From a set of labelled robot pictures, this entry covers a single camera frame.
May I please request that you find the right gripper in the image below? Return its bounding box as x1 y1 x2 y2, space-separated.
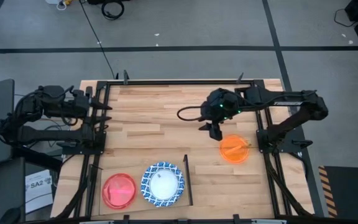
198 87 242 142

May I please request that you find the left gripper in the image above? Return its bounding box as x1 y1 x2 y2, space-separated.
71 86 113 126

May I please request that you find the blue patterned paper plate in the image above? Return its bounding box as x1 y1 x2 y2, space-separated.
140 161 186 208

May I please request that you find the pink translucent plastic plate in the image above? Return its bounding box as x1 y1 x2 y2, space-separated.
101 172 137 210

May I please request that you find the orange translucent plastic plate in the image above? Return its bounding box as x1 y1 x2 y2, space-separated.
218 134 251 165

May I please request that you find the white paper label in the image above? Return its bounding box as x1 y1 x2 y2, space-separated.
25 169 55 215

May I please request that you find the black computer mouse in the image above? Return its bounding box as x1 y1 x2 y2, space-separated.
0 207 22 224

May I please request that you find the black hazard striped mat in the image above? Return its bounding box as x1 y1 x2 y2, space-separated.
318 165 358 218

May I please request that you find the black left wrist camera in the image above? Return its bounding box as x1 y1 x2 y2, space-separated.
72 89 90 108

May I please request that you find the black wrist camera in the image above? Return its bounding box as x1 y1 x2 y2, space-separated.
208 88 230 107
72 89 90 108

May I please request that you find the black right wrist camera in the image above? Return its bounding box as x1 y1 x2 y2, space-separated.
208 88 230 107

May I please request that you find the black aluminium table frame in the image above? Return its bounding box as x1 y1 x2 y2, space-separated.
53 79 316 224

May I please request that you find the black floor cable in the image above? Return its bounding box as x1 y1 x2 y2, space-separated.
78 0 119 80

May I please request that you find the coiled black cable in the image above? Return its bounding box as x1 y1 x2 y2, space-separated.
100 0 126 21

